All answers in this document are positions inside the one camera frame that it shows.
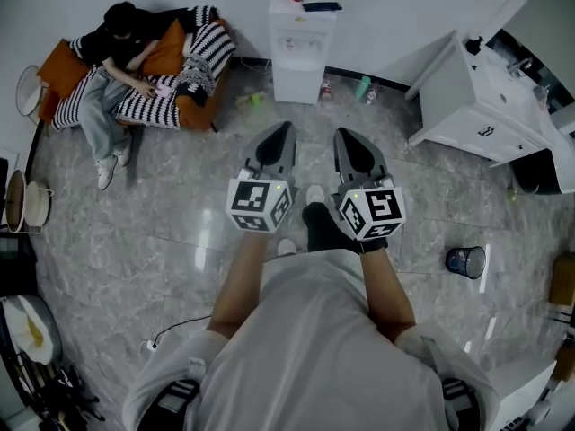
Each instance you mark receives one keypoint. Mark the grey round chair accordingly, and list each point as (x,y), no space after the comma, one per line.
(45,312)

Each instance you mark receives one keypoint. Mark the white vanity cabinet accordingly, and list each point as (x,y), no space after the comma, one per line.
(458,106)

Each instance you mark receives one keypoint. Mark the person's white shoe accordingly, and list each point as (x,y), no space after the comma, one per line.
(286,247)
(315,193)

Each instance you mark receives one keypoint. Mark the black wristband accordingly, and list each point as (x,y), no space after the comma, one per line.
(374,246)

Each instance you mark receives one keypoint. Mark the black white striped blanket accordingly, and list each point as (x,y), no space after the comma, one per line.
(148,106)

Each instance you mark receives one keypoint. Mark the black soap dispenser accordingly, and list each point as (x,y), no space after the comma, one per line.
(474,45)

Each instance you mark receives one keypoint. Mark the person's left forearm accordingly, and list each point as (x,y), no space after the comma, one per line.
(233,285)

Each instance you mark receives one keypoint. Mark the shaggy grey throw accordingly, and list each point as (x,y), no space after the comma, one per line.
(197,70)

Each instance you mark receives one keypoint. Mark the small green toy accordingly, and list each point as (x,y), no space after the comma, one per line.
(253,99)

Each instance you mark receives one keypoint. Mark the person's right forearm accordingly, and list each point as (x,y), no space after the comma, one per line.
(386,294)

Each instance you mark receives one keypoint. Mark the black mesh wastebasket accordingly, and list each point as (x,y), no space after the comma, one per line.
(467,263)

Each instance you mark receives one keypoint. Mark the person's black trousers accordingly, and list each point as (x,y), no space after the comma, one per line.
(323,231)

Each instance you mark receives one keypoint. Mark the white desk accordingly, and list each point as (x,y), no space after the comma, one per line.
(516,393)

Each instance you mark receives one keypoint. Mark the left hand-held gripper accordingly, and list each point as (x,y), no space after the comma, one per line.
(251,200)

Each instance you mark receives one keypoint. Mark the brown cardboard box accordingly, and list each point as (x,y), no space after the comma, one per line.
(563,278)
(566,362)

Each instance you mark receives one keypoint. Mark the black phone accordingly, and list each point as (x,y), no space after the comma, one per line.
(321,6)

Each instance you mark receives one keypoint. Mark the orange sofa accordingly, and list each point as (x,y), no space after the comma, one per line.
(197,115)

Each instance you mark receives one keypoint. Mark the grey toothbrush cup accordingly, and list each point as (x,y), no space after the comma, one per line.
(541,97)

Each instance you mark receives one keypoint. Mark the orange cushion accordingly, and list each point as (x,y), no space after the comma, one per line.
(166,54)

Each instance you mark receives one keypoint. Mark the white yellow cushion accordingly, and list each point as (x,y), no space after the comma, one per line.
(29,330)

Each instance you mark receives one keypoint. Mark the white water dispenser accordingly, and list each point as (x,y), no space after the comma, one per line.
(298,79)

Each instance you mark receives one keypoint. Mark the black patterned blanket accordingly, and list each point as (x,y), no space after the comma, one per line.
(192,92)

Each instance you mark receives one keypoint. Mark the mint green bottle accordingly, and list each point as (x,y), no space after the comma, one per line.
(364,87)

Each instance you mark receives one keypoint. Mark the red label drink bottle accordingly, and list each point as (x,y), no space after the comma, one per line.
(325,90)

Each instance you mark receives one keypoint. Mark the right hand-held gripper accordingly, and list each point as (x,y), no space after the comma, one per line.
(382,209)

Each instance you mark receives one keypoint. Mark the clear plastic bottle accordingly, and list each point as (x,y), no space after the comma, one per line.
(371,97)

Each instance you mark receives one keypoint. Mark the chrome faucet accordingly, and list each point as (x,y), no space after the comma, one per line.
(520,66)

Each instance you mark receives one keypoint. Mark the white power strip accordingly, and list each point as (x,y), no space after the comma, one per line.
(149,346)

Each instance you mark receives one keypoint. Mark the pile of black tripods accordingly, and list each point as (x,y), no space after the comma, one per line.
(58,398)

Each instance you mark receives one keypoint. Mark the pink phone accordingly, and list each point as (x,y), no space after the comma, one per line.
(164,92)

